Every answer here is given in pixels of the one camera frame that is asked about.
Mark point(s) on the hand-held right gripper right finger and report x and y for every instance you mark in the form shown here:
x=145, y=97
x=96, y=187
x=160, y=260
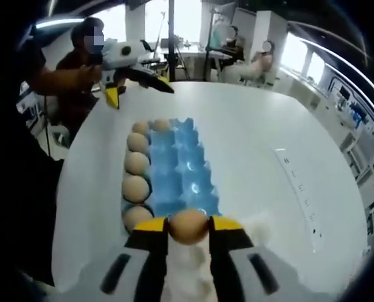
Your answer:
x=228, y=251

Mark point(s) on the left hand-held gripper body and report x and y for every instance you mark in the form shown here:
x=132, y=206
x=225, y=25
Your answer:
x=133, y=55

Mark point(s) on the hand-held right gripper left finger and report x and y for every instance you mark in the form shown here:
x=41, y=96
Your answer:
x=149, y=251

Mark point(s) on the brown chicken egg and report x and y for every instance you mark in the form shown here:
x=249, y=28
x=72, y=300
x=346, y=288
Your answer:
x=189, y=226
x=136, y=217
x=140, y=127
x=138, y=141
x=136, y=162
x=160, y=124
x=136, y=187

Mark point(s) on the blue egg tray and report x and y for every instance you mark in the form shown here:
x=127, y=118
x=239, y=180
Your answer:
x=187, y=176

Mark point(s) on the person's left hand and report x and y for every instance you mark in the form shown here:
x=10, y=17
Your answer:
x=91, y=78

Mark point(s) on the black tripod stand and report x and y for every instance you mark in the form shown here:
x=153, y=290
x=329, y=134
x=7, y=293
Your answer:
x=172, y=37

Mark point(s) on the white office desk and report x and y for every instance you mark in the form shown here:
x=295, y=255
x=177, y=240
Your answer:
x=196, y=63

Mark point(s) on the teal panel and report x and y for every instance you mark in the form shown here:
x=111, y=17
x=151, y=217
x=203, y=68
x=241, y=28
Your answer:
x=220, y=36

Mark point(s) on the white table socket strip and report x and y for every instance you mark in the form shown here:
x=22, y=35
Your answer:
x=295, y=188

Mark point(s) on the white table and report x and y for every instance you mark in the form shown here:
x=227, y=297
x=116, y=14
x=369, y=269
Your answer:
x=253, y=141

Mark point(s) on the person's black clothed torso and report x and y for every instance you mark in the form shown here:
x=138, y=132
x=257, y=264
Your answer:
x=26, y=188

